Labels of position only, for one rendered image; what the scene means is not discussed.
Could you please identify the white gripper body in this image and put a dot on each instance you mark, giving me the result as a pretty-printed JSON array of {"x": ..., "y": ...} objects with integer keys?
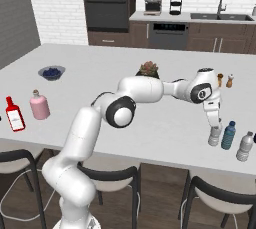
[{"x": 213, "y": 117}]

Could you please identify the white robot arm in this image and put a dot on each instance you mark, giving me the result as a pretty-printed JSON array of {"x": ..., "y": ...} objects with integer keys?
[{"x": 80, "y": 139}]

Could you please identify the small clear plastic bottle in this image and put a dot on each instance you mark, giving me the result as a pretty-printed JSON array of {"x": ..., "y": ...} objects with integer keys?
[{"x": 214, "y": 137}]

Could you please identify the blue plastic bottle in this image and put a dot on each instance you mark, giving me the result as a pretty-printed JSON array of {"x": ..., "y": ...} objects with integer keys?
[{"x": 228, "y": 137}]

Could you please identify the brown pepper shaker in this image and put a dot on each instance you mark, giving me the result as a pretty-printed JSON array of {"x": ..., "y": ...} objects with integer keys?
[{"x": 220, "y": 80}]

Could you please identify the brown salt shaker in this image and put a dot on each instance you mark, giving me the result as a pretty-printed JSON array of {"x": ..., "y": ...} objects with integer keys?
[{"x": 229, "y": 82}]

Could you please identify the large clear plastic bottle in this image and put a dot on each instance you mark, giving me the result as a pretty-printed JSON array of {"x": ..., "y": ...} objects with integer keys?
[{"x": 245, "y": 147}]

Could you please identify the dark bottle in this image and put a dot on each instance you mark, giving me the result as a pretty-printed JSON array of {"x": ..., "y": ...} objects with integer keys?
[{"x": 254, "y": 138}]

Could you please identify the brown base cupboard run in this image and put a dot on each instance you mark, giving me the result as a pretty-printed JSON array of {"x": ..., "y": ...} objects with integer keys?
[{"x": 220, "y": 38}]

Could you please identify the potted succulent plant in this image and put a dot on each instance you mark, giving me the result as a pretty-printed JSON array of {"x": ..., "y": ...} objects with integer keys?
[{"x": 148, "y": 69}]

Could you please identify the black dishwasher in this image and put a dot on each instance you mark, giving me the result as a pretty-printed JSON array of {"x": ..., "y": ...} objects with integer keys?
[{"x": 168, "y": 36}]

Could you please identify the dark sink basin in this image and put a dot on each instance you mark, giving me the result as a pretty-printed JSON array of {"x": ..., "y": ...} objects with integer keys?
[{"x": 220, "y": 17}]

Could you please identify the silver tap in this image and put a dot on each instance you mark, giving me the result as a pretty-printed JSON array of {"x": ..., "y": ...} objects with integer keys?
[{"x": 221, "y": 3}]

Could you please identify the silver coffee machine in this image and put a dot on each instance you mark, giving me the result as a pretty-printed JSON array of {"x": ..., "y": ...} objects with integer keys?
[{"x": 153, "y": 3}]

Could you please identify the bowl of blueberries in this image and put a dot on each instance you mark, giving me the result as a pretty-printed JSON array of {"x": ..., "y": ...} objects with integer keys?
[{"x": 51, "y": 72}]

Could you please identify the pink glass bottle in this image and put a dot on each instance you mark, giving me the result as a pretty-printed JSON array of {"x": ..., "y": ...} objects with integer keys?
[{"x": 40, "y": 107}]

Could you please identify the red glass bottle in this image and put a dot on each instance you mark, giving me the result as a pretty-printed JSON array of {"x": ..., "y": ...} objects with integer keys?
[{"x": 14, "y": 116}]

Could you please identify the black wall oven stack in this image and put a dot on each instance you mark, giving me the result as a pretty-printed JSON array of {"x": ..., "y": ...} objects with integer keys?
[{"x": 106, "y": 9}]

